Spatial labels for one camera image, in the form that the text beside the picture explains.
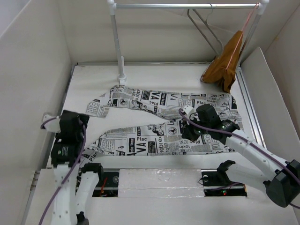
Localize pink wire hanger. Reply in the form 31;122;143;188
225;2;260;71

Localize white metal clothes rack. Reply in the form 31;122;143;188
107;0;270;83

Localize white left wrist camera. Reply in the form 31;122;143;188
40;113;61;133

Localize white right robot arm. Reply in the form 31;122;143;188
179;104;300;208

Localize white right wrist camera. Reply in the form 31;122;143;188
183;105;195;118

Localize brown hanging garment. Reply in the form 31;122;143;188
201;30;243;93

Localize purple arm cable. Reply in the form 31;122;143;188
178;108;300;209
37;114;88;225

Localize white cardboard panel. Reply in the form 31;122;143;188
241;47;300;161

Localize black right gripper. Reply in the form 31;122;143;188
181;115;210;142

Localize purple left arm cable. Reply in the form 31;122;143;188
37;114;88;225

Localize grey wire hanger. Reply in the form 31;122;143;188
187;8;224;56

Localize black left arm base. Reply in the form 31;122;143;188
92;170;120;197

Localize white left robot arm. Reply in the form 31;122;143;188
51;110;105;225

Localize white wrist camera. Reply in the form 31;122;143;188
183;105;195;118
40;113;61;133

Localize newspaper print trousers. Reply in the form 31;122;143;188
82;85;243;163

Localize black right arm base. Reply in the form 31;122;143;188
198;160;247;197

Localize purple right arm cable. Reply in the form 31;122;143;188
178;108;300;209

